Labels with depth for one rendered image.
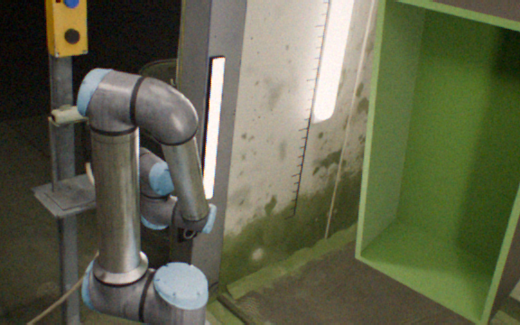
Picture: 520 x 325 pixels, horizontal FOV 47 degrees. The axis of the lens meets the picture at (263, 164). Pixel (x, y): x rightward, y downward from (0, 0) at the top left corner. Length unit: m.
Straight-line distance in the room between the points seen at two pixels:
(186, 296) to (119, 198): 0.33
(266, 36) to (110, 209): 1.20
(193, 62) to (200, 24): 0.16
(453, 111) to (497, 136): 0.19
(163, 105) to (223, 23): 1.00
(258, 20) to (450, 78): 0.78
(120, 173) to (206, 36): 0.94
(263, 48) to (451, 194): 1.02
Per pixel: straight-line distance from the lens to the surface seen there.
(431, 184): 2.70
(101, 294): 1.72
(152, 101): 1.33
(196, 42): 2.33
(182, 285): 1.66
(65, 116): 2.07
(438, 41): 2.40
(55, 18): 2.09
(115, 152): 1.43
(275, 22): 2.49
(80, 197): 2.25
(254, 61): 2.46
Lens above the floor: 1.95
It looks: 27 degrees down
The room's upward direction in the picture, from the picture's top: 8 degrees clockwise
